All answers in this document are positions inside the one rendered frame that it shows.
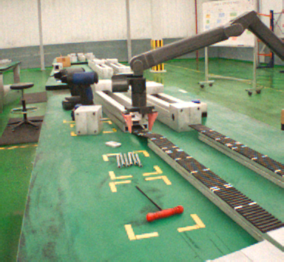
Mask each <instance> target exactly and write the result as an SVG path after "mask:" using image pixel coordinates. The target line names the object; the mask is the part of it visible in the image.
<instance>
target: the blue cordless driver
mask: <svg viewBox="0 0 284 262"><path fill-rule="evenodd" d="M56 81H61V83H62V84H65V83H66V84H68V85H78V87H77V91H78V93H79V96H80V99H81V104H76V106H75V108H74V109H73V110H72V112H71V117H72V120H73V121H75V111H76V110H77V109H78V108H79V107H80V106H95V104H94V103H93V99H94V97H93V94H92V88H91V87H90V85H93V84H97V83H98V74H97V73H96V72H95V73H94V72H82V73H74V74H73V73H68V75H64V76H62V77H61V79H56Z"/></svg>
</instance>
